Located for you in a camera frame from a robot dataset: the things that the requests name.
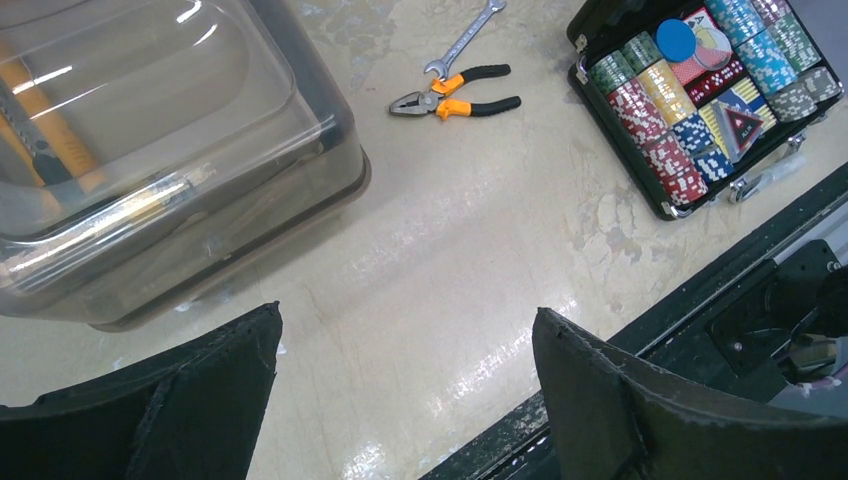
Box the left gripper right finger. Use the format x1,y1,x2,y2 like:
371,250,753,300
532,307,847,479

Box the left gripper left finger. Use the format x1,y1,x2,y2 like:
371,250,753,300
1,303,283,479

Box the red triangle dealer marker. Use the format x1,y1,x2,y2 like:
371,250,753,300
710,102,765,164

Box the black poker case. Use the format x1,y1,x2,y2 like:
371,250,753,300
566,1,845,218

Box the yellow blue card deck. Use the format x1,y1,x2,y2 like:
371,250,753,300
698,76,777,156

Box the clear round disc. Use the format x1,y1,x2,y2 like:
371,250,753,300
693,27,733,71

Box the translucent brown storage box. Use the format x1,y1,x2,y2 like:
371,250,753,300
1,1,371,331

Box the red green chip row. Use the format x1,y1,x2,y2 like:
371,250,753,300
589,50,708,206

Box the red dice in case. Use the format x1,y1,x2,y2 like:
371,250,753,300
685,57,748,108

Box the orange black pliers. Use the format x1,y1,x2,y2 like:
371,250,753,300
388,63,523,123

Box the yellow green chip row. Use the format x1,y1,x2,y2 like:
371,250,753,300
621,32,734,184

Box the blue round button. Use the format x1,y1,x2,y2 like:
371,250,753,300
654,18,697,63

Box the red card deck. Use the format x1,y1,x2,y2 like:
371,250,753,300
669,7,725,85

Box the silver wrench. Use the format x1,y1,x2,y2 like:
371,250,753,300
423,0,508,80

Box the light blue chip row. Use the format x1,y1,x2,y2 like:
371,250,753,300
704,0,816,122

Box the purple chip row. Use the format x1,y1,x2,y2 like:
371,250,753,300
746,1,822,96

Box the black metal table frame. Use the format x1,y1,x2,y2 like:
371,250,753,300
423,155,847,479

